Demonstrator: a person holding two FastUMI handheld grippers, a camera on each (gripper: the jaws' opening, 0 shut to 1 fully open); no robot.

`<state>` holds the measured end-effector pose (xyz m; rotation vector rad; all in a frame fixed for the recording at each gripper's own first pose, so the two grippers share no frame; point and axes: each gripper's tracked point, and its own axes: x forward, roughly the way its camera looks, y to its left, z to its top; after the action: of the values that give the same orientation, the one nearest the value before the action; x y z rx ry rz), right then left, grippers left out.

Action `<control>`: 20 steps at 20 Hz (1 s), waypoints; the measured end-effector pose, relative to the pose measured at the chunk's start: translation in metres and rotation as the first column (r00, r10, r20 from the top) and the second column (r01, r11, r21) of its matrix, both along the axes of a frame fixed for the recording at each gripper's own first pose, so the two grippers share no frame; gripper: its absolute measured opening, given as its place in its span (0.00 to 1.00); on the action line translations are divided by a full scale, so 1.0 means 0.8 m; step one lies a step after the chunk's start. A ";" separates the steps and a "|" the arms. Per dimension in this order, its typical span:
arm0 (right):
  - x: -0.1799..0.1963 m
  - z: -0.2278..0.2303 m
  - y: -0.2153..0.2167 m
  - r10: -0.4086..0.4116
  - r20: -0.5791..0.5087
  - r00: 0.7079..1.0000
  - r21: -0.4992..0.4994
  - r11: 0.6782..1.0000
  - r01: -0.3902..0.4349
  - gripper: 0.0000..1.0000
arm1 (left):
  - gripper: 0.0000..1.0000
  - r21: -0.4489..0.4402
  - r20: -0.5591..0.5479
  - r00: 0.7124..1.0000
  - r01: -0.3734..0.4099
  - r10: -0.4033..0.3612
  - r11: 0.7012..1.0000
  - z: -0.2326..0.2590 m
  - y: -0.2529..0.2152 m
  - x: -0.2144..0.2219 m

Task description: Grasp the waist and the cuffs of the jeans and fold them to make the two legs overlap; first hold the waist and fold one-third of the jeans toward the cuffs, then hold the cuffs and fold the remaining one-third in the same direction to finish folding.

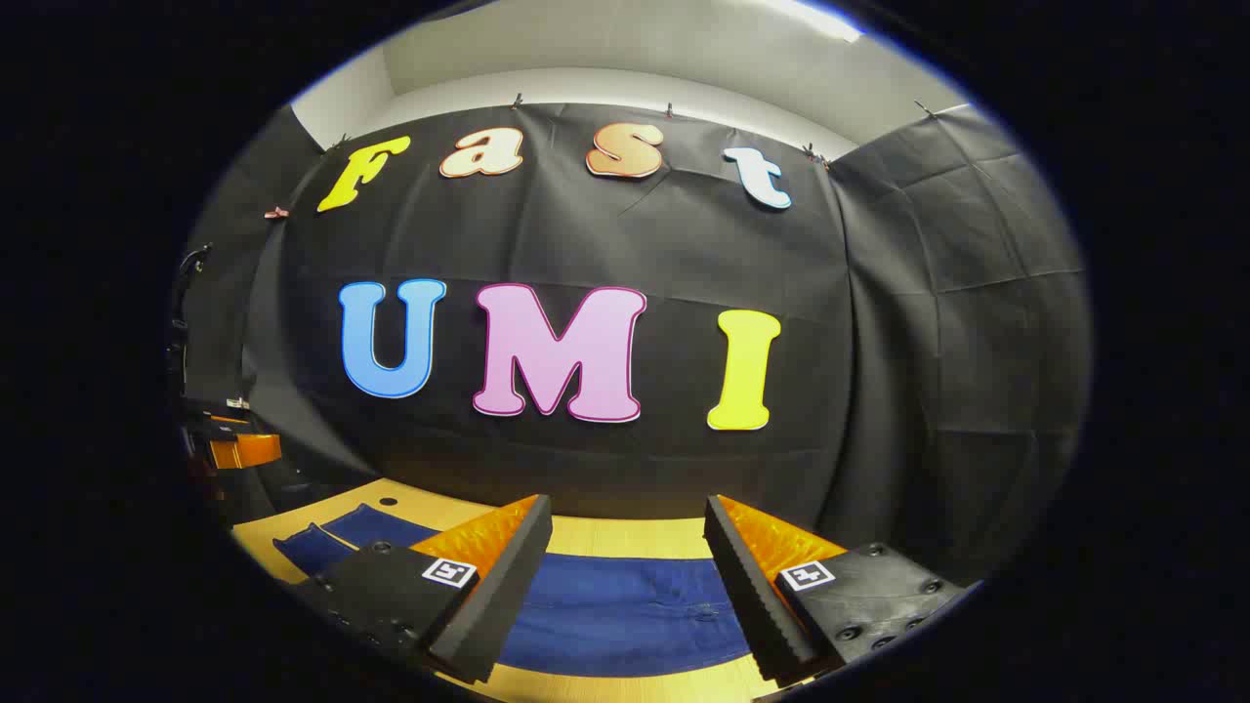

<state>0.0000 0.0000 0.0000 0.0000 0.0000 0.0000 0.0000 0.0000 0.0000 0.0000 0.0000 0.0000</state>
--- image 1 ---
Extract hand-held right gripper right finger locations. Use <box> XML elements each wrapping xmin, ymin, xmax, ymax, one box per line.
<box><xmin>703</xmin><ymin>493</ymin><xmax>980</xmax><ymax>686</ymax></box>

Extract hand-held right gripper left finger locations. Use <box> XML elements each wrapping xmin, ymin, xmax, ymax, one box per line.
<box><xmin>291</xmin><ymin>493</ymin><xmax>554</xmax><ymax>686</ymax></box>

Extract blue denim jeans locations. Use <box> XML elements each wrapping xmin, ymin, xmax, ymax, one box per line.
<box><xmin>271</xmin><ymin>503</ymin><xmax>753</xmax><ymax>680</ymax></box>

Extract black backdrop cloth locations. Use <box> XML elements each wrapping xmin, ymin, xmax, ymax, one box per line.
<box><xmin>171</xmin><ymin>98</ymin><xmax>1093</xmax><ymax>587</ymax></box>

